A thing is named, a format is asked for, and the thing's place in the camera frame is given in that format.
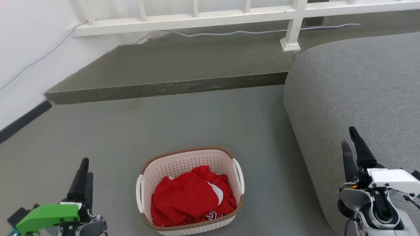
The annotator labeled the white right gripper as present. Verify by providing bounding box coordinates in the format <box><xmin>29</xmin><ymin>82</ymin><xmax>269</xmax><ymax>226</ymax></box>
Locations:
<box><xmin>341</xmin><ymin>127</ymin><xmax>420</xmax><ymax>195</ymax></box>

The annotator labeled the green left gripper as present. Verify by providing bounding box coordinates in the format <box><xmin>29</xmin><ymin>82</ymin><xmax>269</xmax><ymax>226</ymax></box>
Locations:
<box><xmin>16</xmin><ymin>158</ymin><xmax>94</xmax><ymax>235</ymax></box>

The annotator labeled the cream perforated laundry basket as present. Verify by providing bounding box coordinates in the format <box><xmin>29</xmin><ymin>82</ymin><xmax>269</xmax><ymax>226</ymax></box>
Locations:
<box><xmin>136</xmin><ymin>147</ymin><xmax>245</xmax><ymax>236</ymax></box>

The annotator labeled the grey fabric sofa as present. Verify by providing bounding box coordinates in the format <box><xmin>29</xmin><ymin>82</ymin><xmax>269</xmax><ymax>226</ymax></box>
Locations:
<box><xmin>283</xmin><ymin>32</ymin><xmax>420</xmax><ymax>236</ymax></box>

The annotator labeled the black baseboard strip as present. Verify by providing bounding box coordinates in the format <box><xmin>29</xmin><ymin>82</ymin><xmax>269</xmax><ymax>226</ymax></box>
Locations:
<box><xmin>0</xmin><ymin>100</ymin><xmax>53</xmax><ymax>144</ymax></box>

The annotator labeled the red jersey clothing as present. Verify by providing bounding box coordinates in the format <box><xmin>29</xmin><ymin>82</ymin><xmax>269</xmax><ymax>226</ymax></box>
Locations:
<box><xmin>151</xmin><ymin>165</ymin><xmax>238</xmax><ymax>227</ymax></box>

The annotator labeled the white wooden railing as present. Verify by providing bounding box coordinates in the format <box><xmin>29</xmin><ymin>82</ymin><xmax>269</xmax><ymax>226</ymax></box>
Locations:
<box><xmin>71</xmin><ymin>0</ymin><xmax>420</xmax><ymax>52</ymax></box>

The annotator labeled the thin white wall cable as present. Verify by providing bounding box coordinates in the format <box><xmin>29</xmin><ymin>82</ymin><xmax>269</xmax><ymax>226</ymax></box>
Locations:
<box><xmin>0</xmin><ymin>21</ymin><xmax>88</xmax><ymax>91</ymax></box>

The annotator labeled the light blue floor cable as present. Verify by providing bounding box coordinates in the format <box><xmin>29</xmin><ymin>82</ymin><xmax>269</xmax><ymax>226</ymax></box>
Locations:
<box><xmin>161</xmin><ymin>23</ymin><xmax>362</xmax><ymax>37</ymax></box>

